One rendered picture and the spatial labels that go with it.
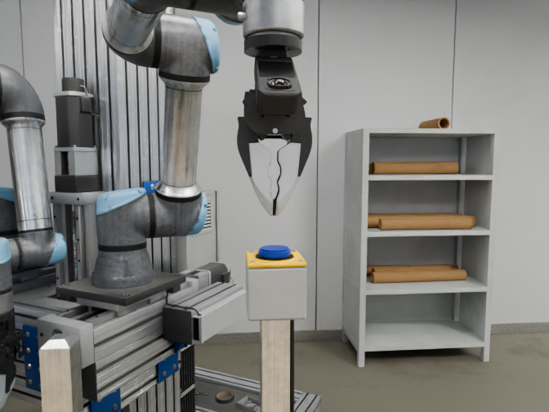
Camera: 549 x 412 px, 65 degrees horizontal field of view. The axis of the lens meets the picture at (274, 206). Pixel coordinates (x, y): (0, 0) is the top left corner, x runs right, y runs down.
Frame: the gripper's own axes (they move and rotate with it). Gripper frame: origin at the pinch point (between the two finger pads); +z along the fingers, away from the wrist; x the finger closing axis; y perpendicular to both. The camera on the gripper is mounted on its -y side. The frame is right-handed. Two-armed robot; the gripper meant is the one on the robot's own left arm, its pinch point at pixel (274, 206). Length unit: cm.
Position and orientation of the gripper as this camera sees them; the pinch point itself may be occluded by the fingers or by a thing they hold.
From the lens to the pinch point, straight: 53.1
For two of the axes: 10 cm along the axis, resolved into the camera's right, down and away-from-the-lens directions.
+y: -0.9, -1.0, 9.9
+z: 0.0, 10.0, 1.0
